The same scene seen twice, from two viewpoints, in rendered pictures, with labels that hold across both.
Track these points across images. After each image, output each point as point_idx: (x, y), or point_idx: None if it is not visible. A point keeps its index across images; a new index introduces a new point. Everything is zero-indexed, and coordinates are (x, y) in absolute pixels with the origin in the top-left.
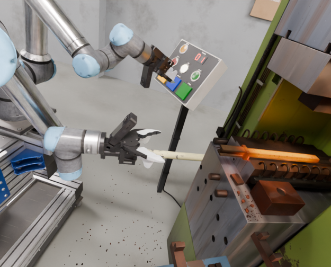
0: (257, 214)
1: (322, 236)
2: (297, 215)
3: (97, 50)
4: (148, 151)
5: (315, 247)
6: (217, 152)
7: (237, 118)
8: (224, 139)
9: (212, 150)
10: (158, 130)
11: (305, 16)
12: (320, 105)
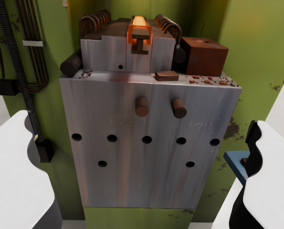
0: (221, 79)
1: (231, 52)
2: None
3: None
4: (274, 169)
5: (230, 66)
6: (96, 78)
7: (15, 37)
8: (73, 56)
9: (82, 87)
10: (22, 110)
11: None
12: None
